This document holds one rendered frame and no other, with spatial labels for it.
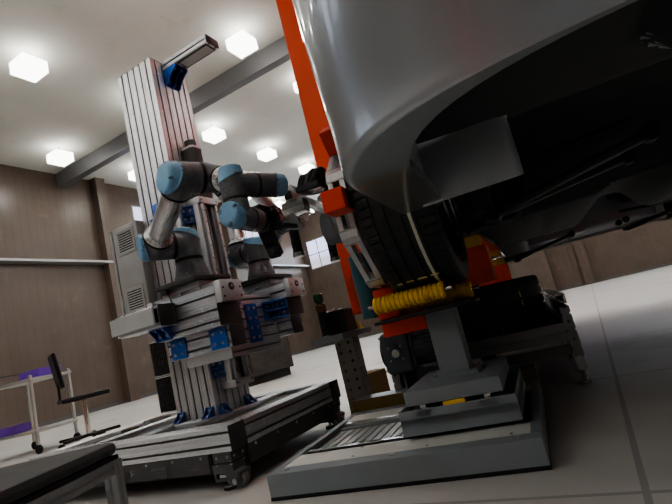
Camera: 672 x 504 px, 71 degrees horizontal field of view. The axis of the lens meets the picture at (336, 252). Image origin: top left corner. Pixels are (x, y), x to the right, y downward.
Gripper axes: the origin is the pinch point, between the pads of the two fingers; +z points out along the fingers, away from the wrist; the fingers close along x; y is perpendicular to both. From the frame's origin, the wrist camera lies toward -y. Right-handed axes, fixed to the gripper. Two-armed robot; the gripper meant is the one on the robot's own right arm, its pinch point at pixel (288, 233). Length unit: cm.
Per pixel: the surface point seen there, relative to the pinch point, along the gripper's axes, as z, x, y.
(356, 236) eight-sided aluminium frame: -5.1, -25.7, -9.5
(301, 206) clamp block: 2.2, -6.3, 8.4
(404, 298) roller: 7.2, -32.5, -31.9
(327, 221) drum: 15.5, -9.4, 3.5
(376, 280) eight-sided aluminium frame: 8.9, -24.2, -23.4
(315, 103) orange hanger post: 69, 2, 79
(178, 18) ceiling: 499, 358, 568
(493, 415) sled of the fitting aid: 2, -51, -71
